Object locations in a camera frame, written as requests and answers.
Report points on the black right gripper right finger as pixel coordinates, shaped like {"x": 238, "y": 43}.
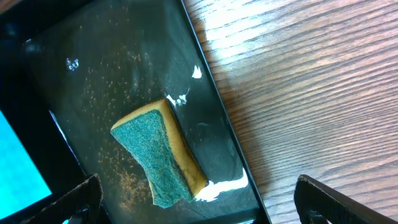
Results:
{"x": 318, "y": 203}

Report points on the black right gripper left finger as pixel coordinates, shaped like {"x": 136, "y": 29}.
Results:
{"x": 79, "y": 205}

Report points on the green yellow sponge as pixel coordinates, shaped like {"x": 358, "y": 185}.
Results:
{"x": 152, "y": 136}

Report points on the blue plastic tray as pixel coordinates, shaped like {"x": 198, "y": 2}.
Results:
{"x": 20, "y": 181}

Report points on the black plastic tray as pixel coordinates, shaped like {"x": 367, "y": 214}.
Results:
{"x": 92, "y": 62}

